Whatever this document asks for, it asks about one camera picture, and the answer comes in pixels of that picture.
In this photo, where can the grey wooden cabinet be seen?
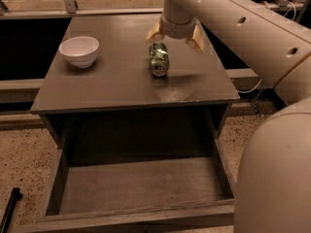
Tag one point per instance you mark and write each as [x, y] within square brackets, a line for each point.
[117, 107]

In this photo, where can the open grey top drawer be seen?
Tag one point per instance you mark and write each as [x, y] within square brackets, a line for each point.
[124, 186]

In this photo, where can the black bar on floor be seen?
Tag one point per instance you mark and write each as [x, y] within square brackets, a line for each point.
[7, 216]

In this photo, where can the white ceramic bowl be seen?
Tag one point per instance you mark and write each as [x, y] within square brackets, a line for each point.
[80, 51]

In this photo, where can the grey horizontal beam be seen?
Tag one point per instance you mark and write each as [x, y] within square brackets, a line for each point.
[23, 91]

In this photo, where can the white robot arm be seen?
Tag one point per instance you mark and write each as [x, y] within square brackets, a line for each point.
[273, 192]

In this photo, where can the green soda can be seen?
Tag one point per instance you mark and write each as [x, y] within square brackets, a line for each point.
[159, 60]

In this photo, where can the metal frame rail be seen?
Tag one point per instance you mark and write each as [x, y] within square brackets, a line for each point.
[81, 8]

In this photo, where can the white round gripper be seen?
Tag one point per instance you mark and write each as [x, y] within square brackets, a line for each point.
[176, 28]

